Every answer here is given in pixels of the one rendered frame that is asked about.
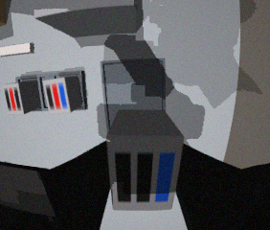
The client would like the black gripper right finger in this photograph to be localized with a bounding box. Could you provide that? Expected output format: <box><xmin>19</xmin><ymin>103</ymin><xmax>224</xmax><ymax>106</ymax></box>
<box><xmin>176</xmin><ymin>145</ymin><xmax>270</xmax><ymax>230</ymax></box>

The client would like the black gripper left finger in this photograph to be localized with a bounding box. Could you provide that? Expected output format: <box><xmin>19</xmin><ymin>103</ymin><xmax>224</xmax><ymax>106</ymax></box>
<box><xmin>0</xmin><ymin>139</ymin><xmax>111</xmax><ymax>230</ymax></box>

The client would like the grey flat panel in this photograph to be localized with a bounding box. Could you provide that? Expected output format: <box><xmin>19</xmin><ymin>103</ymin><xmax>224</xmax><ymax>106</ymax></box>
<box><xmin>223</xmin><ymin>0</ymin><xmax>270</xmax><ymax>169</ymax></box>

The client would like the white rectangular bar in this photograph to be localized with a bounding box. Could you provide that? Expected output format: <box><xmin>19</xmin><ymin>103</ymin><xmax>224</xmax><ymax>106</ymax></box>
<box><xmin>0</xmin><ymin>43</ymin><xmax>34</xmax><ymax>57</ymax></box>

